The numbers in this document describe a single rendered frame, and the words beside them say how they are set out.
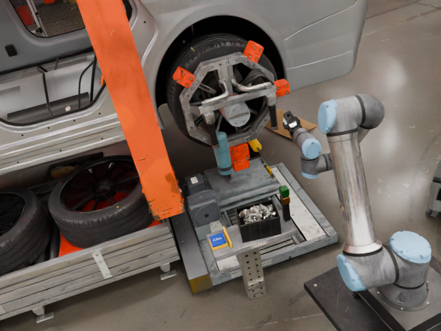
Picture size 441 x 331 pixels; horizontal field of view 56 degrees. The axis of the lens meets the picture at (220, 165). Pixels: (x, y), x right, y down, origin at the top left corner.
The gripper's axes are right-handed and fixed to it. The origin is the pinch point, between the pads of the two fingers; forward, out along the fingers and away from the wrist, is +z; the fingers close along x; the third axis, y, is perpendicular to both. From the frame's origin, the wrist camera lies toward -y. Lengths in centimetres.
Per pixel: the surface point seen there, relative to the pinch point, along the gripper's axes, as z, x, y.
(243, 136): 17.7, -25.6, 7.0
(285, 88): 17.2, 8.9, -6.0
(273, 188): 22, -27, 57
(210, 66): 13.0, -20.9, -42.8
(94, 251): -19, -127, -1
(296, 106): 149, 30, 84
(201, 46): 28, -20, -50
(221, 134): 5.2, -35.6, -8.5
